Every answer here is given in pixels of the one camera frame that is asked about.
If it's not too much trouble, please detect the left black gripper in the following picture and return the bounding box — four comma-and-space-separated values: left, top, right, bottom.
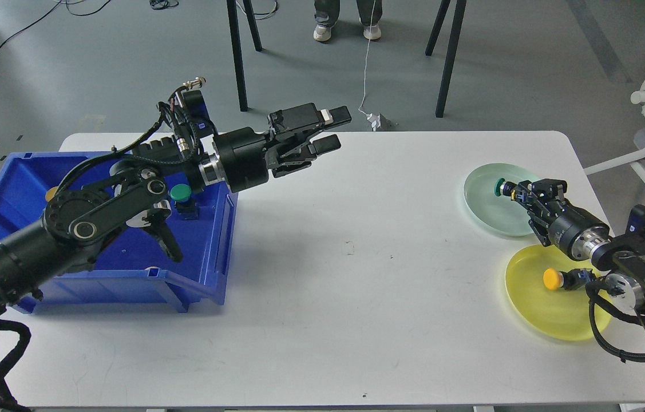
212, 102, 351, 193

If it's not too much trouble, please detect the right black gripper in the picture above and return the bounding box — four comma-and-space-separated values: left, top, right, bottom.
514, 179, 608, 261

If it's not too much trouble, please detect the green push button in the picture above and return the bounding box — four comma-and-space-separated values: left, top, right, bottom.
494, 177, 532, 204
169, 184, 200, 221

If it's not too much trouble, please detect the yellow push button front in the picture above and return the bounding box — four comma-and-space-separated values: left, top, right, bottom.
543, 268, 597, 291

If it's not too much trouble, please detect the yellow push button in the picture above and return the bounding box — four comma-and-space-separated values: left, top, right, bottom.
44, 186, 58, 203
543, 268, 597, 291

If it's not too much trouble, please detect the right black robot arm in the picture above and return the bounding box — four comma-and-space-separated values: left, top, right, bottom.
494, 179, 645, 363

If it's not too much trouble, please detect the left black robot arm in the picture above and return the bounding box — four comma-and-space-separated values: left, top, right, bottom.
0, 77, 351, 411

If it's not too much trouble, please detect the pale green plate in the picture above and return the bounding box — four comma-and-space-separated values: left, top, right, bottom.
462, 163, 542, 237

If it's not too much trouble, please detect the yellow plate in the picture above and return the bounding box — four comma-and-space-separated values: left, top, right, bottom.
504, 244, 602, 342

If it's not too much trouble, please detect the yellow push button back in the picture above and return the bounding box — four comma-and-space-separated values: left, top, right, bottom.
44, 186, 58, 203

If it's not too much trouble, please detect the person left shoe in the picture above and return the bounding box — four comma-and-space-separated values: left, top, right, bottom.
312, 24, 332, 42

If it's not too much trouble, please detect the person shoe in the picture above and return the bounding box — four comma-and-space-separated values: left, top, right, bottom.
362, 24, 382, 41
312, 24, 332, 42

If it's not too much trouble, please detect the person right shoe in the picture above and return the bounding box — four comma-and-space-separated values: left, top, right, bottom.
362, 24, 382, 41

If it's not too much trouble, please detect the black stand leg left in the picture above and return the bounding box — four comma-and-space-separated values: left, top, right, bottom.
226, 1, 263, 112

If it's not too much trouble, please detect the black stand leg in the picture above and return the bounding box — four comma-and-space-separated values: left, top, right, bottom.
226, 1, 263, 112
425, 0, 467, 119

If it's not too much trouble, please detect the black stand leg right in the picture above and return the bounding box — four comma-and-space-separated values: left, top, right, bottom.
425, 0, 467, 119

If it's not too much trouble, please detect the blue plastic bin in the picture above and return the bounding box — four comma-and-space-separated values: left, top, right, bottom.
0, 152, 238, 314

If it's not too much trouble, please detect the black floor cable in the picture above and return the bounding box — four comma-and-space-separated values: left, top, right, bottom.
0, 0, 111, 93

